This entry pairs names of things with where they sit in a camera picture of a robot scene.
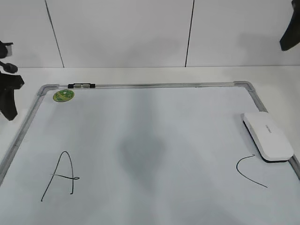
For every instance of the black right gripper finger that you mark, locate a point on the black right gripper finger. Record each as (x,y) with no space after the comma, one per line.
(291,36)

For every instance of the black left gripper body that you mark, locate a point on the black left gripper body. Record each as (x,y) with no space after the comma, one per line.
(8,79)

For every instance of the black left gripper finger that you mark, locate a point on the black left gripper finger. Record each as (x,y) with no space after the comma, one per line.
(7,104)

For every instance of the white whiteboard eraser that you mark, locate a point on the white whiteboard eraser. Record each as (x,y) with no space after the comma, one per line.
(270,140)

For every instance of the green round magnet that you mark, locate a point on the green round magnet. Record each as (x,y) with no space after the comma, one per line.
(63,96)

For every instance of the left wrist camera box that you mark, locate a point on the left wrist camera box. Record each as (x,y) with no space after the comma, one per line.
(9,48)

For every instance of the white whiteboard with aluminium frame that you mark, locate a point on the white whiteboard with aluminium frame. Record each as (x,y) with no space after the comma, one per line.
(162,154)

